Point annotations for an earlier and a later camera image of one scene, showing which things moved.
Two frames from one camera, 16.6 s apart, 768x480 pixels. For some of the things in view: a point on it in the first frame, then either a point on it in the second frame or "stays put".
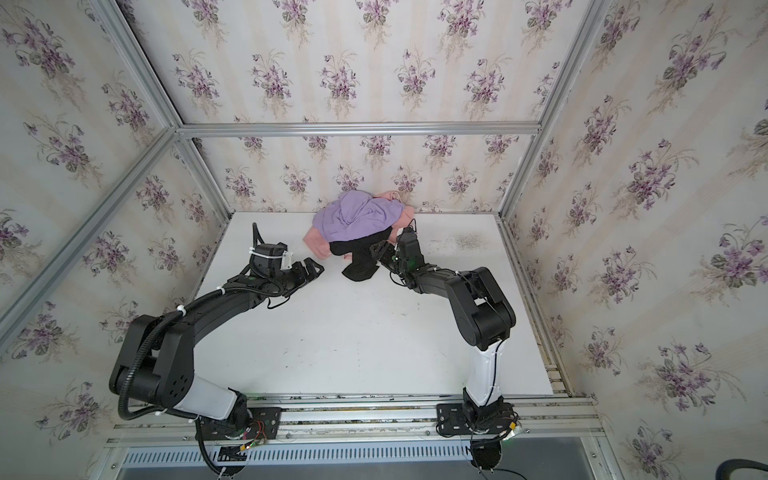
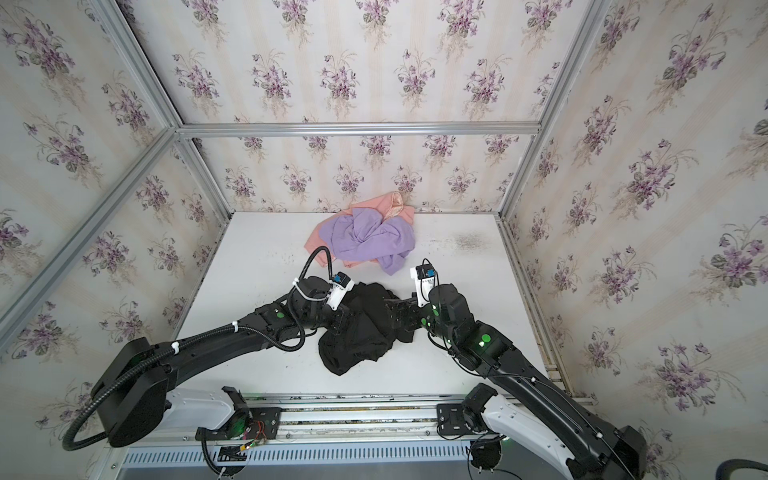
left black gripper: x=298 y=270 -> x=351 y=297
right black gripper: x=389 y=256 -> x=410 y=306
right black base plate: x=451 y=420 stays put
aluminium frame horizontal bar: x=228 y=130 stays put
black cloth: x=362 y=266 -> x=369 y=333
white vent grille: x=417 y=455 stays put
